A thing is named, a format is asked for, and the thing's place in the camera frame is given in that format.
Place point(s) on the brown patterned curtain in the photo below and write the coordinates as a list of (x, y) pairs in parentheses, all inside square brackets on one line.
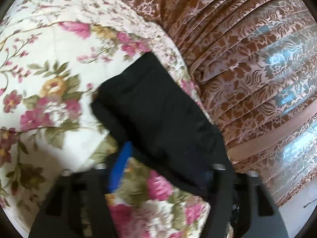
[(247, 54)]

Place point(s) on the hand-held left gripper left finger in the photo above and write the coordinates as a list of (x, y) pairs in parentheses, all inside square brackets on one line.
[(120, 164)]

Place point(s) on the black pants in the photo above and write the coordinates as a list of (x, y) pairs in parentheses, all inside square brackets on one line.
[(153, 114)]

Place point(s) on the floral bedspread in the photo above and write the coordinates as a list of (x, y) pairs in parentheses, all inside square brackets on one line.
[(49, 54)]

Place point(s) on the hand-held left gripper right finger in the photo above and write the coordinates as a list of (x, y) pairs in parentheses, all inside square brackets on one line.
[(250, 203)]

